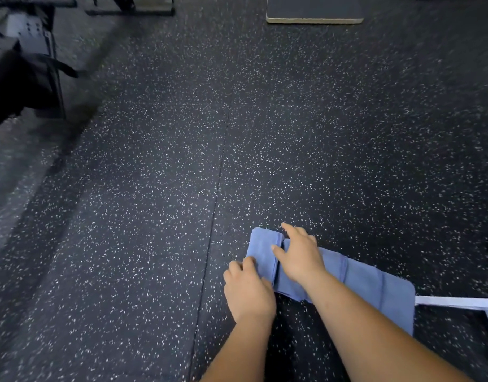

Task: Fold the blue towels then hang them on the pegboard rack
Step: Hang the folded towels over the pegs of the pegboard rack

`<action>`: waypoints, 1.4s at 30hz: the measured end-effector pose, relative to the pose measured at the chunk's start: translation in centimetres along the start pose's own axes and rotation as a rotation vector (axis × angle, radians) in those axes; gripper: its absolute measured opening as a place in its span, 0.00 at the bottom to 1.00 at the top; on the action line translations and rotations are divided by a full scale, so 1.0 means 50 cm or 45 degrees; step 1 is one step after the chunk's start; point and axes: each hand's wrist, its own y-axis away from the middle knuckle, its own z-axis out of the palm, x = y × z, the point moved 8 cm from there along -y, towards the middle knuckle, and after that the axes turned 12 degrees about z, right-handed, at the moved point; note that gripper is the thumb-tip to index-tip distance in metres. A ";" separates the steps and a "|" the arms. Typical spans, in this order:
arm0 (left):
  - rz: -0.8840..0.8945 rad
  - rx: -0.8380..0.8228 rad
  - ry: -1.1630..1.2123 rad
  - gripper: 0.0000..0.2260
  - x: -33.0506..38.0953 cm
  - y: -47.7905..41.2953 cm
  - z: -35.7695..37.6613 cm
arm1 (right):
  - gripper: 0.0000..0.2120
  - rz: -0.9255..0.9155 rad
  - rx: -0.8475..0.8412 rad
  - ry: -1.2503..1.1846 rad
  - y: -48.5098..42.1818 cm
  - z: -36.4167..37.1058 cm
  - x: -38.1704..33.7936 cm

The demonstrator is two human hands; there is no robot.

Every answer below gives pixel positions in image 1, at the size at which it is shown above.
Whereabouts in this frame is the person's right forearm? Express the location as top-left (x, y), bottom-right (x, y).
top-left (303, 270), bottom-right (472, 382)

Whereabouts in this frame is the person's left hand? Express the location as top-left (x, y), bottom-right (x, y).
top-left (222, 257), bottom-right (277, 325)

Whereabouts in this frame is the black ski trainer wooden-edged platform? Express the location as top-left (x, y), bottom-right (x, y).
top-left (265, 0), bottom-right (365, 25)

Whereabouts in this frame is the person's right hand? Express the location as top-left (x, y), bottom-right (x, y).
top-left (271, 222), bottom-right (326, 287)

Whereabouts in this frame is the plain blue towel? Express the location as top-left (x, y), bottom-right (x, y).
top-left (274, 249), bottom-right (348, 303)
top-left (379, 270), bottom-right (417, 336)

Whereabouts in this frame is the black rowing machine with rail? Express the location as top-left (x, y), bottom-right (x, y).
top-left (0, 0), bottom-right (80, 136)

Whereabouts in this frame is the black ski trainer grey platform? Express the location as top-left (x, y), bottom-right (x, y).
top-left (85, 0), bottom-right (175, 16)

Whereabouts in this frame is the white perforated metal rack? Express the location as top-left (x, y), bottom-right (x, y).
top-left (415, 295), bottom-right (488, 343)

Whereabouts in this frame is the person's left forearm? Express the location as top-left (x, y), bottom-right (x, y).
top-left (200, 314), bottom-right (275, 382)

